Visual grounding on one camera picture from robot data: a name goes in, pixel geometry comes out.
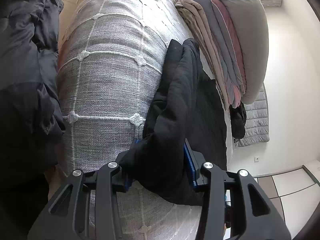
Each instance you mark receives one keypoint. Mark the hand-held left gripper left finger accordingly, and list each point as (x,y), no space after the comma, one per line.
(107,180)

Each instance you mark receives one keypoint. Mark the pink folded blanket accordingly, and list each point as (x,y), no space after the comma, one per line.
(235,95)

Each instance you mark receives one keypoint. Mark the mauve folded blanket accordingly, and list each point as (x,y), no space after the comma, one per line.
(225,22)

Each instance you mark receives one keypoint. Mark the beige folded blanket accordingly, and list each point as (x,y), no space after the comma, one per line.
(197,20)

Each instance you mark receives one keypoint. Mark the white wall socket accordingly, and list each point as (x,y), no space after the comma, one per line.
(256,159)

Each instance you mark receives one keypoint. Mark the black snap-button jacket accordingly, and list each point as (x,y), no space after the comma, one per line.
(180,105)

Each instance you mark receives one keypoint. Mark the grey quilted headboard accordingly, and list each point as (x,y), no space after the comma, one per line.
(257,120)

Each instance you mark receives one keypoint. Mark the bed with grey bedspread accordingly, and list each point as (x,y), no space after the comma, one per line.
(107,80)

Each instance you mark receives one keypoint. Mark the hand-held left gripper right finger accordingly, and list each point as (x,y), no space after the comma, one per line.
(190,165)

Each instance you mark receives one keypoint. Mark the black puffer jacket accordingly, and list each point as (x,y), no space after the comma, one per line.
(237,122)

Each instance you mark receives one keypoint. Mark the dark grey puffer coat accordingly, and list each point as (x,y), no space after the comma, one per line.
(25,55)

